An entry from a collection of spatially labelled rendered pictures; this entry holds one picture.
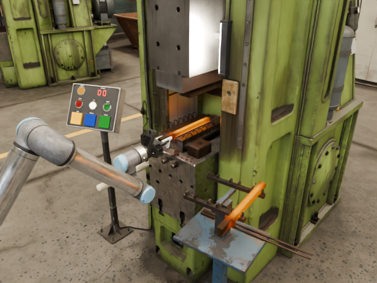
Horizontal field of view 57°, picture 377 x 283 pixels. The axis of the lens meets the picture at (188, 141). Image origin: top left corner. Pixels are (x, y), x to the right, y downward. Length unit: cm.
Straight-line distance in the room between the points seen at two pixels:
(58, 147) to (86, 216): 175
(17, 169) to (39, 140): 18
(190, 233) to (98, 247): 111
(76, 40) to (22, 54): 92
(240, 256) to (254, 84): 82
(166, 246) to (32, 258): 98
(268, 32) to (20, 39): 534
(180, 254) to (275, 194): 74
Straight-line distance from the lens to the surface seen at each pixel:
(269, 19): 164
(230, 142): 191
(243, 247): 176
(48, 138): 140
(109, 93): 223
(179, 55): 180
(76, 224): 303
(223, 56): 175
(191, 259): 231
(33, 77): 664
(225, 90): 180
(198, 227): 185
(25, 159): 151
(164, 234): 246
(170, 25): 181
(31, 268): 277
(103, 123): 221
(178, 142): 197
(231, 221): 147
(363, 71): 701
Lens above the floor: 185
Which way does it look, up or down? 26 degrees down
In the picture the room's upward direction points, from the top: straight up
